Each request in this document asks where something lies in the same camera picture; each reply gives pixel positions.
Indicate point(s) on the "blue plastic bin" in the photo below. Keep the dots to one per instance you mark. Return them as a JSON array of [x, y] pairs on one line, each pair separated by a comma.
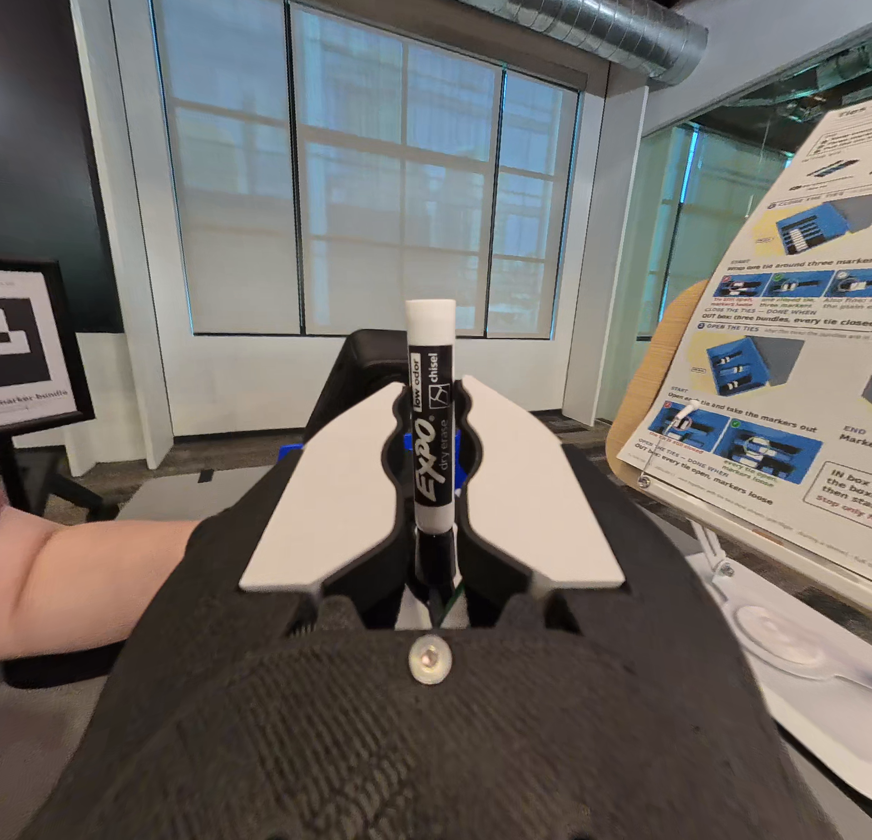
[[470, 469]]

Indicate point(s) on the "black dry-erase marker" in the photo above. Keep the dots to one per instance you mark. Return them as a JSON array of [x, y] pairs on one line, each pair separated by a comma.
[[430, 445]]

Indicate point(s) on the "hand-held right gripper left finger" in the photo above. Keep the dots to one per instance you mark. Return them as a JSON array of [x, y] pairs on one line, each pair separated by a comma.
[[320, 506]]

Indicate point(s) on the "black office chair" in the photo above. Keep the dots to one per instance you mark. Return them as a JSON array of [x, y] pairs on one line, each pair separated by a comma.
[[361, 370]]

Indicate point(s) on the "person's left forearm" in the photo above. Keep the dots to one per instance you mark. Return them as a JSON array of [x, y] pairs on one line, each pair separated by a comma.
[[88, 581]]

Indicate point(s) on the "white document stand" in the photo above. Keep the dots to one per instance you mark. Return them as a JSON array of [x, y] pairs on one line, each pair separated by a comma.
[[804, 704]]

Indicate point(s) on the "silver air duct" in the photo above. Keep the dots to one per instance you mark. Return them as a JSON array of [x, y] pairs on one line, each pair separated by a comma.
[[599, 16]]

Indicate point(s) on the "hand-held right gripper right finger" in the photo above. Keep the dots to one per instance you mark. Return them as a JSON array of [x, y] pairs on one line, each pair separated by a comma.
[[538, 506]]

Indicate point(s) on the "large window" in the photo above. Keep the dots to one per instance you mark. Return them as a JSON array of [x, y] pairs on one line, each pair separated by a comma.
[[354, 172]]

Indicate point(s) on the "printed instruction sheet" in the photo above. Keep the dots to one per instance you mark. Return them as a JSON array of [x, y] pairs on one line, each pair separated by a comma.
[[770, 377]]

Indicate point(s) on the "black framed tag sign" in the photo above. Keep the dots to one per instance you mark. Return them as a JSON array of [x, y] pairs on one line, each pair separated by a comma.
[[27, 349]]

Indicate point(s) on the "glass partition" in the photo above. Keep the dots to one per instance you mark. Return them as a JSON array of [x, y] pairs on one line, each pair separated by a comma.
[[722, 206]]

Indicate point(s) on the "wooden backing board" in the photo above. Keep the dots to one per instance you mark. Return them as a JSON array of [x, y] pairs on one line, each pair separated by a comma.
[[647, 377]]

